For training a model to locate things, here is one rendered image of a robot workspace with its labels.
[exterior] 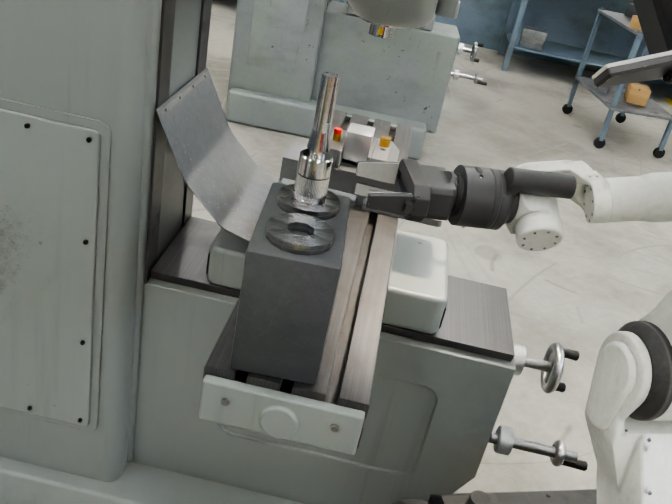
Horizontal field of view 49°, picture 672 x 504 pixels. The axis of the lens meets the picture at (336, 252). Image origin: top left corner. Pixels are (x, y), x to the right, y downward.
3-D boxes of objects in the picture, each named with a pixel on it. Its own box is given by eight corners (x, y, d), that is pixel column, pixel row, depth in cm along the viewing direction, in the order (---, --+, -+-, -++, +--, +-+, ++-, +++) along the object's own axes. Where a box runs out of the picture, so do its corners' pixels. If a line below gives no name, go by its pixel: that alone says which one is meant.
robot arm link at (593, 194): (505, 186, 115) (594, 181, 113) (512, 235, 110) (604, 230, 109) (509, 161, 109) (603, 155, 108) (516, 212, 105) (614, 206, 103)
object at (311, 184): (331, 202, 104) (338, 167, 101) (302, 205, 101) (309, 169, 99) (315, 188, 107) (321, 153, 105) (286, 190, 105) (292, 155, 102)
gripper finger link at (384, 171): (355, 179, 109) (395, 184, 110) (359, 159, 108) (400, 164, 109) (354, 174, 111) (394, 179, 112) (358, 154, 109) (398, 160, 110)
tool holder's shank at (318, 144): (332, 158, 101) (347, 79, 96) (312, 159, 99) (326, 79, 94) (320, 149, 103) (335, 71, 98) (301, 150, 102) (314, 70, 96)
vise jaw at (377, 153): (397, 160, 160) (401, 143, 158) (392, 181, 149) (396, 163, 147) (370, 153, 160) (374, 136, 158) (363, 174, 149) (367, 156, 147)
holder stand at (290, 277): (330, 300, 119) (353, 188, 110) (316, 386, 100) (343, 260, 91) (256, 285, 119) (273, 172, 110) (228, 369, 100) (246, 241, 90)
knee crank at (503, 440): (582, 460, 165) (591, 440, 162) (586, 480, 159) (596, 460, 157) (485, 437, 165) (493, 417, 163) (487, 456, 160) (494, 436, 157)
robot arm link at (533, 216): (468, 189, 113) (537, 197, 115) (474, 249, 108) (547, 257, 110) (497, 144, 104) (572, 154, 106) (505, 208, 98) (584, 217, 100)
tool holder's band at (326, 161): (338, 167, 101) (340, 160, 101) (309, 169, 99) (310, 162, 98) (321, 153, 105) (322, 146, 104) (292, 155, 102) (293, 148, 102)
